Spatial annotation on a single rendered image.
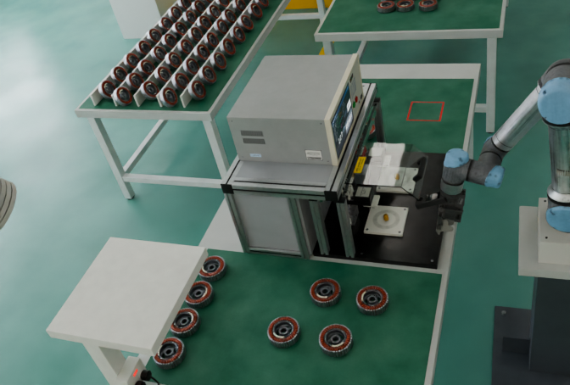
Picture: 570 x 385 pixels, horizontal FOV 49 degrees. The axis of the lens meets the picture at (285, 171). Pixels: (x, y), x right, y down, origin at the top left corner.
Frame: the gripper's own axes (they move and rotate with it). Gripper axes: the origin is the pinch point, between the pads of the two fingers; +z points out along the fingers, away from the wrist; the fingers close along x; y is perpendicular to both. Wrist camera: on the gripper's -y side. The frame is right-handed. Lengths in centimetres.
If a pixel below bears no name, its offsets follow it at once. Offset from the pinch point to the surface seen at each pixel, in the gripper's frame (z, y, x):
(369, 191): -5.6, -27.0, 9.8
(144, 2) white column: 68, -285, 323
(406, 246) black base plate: 8.0, -10.0, -2.4
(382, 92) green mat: 6, -35, 105
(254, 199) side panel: -9, -67, -10
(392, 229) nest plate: 7.3, -16.5, 4.7
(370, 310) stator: 10.4, -18.4, -34.3
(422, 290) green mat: 10.2, -2.0, -20.8
